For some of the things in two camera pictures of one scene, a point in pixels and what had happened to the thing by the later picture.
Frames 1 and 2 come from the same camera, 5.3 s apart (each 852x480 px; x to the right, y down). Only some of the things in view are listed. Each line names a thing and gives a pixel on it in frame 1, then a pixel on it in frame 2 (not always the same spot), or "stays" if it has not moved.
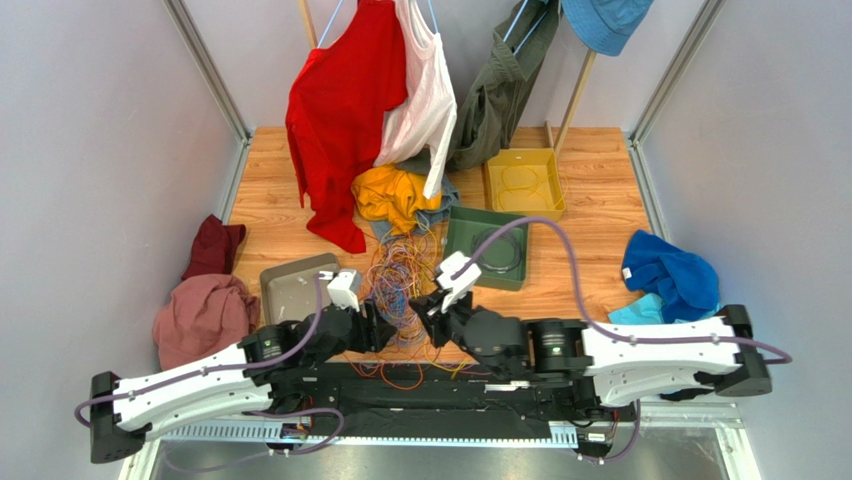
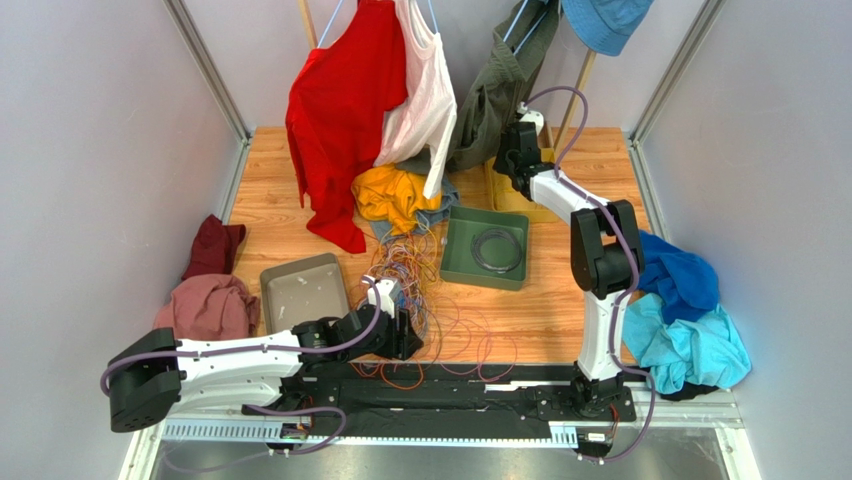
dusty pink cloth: (203, 315) stays
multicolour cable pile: (404, 261) stays
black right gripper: (438, 322) to (506, 158)
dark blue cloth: (678, 279) stays
